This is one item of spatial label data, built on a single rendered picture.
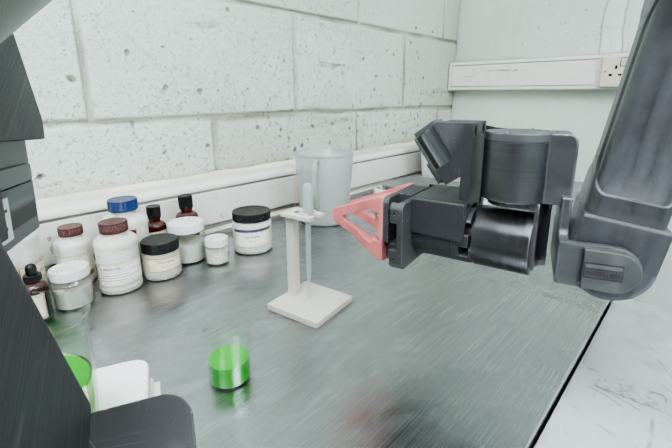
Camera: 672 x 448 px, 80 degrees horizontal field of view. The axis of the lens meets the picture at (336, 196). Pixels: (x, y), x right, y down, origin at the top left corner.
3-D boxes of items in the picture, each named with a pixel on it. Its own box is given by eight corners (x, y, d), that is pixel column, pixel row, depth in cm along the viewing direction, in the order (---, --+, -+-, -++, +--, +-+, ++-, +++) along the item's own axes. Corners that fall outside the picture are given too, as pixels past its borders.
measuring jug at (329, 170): (346, 237, 78) (347, 160, 74) (282, 234, 80) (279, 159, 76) (357, 210, 95) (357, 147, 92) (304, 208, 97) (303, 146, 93)
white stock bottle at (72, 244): (64, 276, 61) (55, 222, 59) (100, 271, 63) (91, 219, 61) (55, 290, 57) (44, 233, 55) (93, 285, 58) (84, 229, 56)
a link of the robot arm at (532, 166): (478, 133, 31) (671, 139, 26) (489, 125, 39) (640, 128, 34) (468, 271, 34) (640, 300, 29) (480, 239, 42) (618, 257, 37)
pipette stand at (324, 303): (352, 301, 54) (353, 209, 51) (316, 329, 47) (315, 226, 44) (305, 285, 58) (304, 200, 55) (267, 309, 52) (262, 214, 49)
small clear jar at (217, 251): (228, 255, 69) (226, 232, 68) (231, 264, 65) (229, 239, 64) (205, 259, 68) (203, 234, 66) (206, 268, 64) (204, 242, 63)
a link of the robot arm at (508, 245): (460, 197, 36) (548, 208, 32) (478, 185, 40) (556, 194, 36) (456, 269, 37) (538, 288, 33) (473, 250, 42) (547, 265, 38)
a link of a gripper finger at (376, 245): (321, 188, 43) (402, 199, 38) (356, 176, 48) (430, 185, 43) (322, 248, 44) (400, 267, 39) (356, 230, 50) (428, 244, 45)
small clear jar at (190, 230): (207, 250, 71) (204, 215, 70) (206, 263, 66) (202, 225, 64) (172, 253, 70) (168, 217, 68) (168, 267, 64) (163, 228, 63)
